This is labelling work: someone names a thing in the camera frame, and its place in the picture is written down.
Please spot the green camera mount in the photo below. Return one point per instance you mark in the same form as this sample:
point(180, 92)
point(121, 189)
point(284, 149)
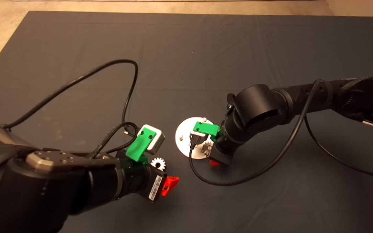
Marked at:
point(207, 128)
point(139, 144)

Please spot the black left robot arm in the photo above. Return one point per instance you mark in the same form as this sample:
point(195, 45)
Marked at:
point(44, 194)

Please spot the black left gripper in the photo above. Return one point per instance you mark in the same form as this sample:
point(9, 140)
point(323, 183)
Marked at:
point(147, 183)

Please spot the round metal carrier plate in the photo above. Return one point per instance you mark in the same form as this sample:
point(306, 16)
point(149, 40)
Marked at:
point(183, 149)

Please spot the dark grey table cloth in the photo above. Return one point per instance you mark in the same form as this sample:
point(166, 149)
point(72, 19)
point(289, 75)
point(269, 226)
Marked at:
point(206, 48)

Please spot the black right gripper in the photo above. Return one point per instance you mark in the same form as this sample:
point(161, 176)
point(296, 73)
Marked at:
point(223, 150)

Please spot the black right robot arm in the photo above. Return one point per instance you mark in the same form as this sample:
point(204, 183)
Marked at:
point(261, 103)

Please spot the green left camera mount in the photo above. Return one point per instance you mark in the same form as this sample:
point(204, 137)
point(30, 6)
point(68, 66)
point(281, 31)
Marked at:
point(139, 144)

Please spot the white plastic gear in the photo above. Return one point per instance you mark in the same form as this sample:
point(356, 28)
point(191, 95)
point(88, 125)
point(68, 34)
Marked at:
point(154, 161)

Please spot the green right camera mount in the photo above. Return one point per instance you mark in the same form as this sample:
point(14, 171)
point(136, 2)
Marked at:
point(207, 128)

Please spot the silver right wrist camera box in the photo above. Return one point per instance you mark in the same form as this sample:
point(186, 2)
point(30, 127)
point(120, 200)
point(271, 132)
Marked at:
point(197, 133)

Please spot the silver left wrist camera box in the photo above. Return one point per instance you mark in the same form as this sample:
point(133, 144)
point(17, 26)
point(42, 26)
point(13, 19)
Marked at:
point(157, 142)

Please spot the small steel spur gear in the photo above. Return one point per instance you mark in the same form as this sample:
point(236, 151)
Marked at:
point(205, 150)

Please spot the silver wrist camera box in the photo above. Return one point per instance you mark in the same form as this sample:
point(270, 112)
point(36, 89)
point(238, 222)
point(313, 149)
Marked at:
point(157, 142)
point(197, 133)

